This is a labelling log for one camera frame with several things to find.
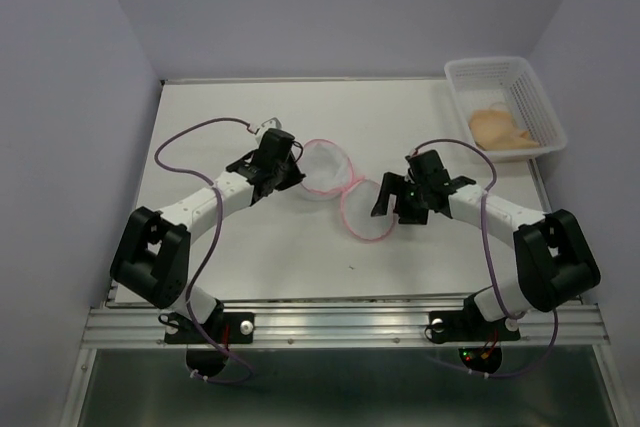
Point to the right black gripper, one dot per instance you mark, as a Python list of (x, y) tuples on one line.
[(406, 215)]

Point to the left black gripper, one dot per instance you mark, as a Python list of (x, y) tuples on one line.
[(294, 178)]

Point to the white mesh laundry bag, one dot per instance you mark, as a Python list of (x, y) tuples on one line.
[(331, 175)]

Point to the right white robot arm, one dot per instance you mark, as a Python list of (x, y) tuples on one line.
[(553, 261)]

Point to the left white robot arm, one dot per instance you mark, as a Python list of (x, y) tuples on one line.
[(153, 257)]

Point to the white plastic basket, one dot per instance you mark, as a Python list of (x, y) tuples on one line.
[(476, 83)]

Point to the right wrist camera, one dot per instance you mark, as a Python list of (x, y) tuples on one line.
[(415, 152)]

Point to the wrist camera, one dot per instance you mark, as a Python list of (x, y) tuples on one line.
[(272, 123), (415, 152)]

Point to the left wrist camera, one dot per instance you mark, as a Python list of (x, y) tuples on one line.
[(272, 123)]

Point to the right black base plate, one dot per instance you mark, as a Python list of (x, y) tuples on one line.
[(449, 326)]

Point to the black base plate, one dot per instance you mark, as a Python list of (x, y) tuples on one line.
[(449, 326), (224, 327)]

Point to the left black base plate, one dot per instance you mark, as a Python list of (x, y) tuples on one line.
[(224, 327)]

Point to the aluminium mounting rail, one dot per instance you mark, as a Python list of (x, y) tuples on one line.
[(371, 323)]

